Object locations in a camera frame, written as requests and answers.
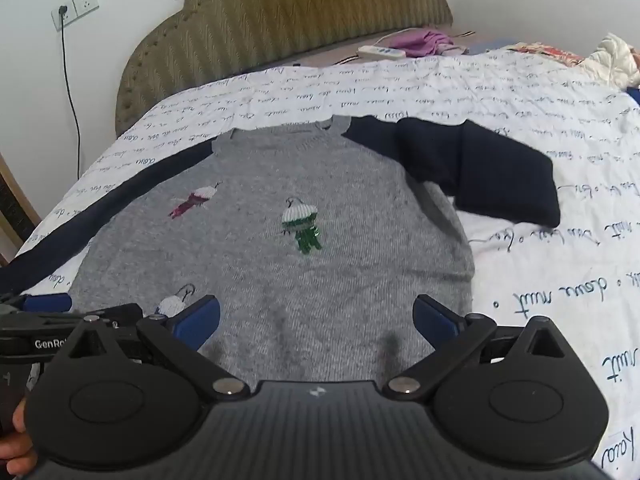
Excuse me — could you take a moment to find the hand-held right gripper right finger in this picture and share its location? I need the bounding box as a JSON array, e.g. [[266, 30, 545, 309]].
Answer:
[[382, 293, 576, 404]]

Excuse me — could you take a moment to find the grey sweater with navy sleeves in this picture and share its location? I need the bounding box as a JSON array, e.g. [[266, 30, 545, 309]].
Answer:
[[0, 115, 562, 383]]

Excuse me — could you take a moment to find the purple cloth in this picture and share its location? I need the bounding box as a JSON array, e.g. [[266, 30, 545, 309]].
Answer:
[[387, 29, 468, 59]]

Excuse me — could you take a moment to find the white power strip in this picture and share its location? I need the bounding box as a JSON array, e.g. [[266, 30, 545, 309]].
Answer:
[[357, 45, 407, 60]]

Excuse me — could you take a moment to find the olive padded headboard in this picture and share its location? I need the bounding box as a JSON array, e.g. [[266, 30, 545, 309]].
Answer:
[[115, 0, 453, 138]]

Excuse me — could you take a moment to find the person's left hand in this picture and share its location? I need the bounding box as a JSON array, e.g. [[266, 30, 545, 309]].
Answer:
[[0, 400, 39, 477]]

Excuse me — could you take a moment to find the cream white jacket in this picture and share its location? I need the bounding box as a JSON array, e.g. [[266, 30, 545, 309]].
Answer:
[[580, 32, 640, 91]]

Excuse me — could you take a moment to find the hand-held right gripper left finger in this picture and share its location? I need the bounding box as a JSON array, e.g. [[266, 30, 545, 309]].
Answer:
[[67, 293, 251, 404]]

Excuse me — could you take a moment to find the wooden framed dark panel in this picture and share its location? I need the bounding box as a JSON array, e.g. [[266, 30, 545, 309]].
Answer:
[[0, 154, 42, 267]]

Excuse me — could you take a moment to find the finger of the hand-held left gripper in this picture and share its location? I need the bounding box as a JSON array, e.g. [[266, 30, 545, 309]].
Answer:
[[75, 303, 146, 332], [0, 292, 73, 314]]

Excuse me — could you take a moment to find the white blanket with script print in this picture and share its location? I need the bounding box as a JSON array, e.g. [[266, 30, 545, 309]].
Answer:
[[0, 50, 640, 480]]

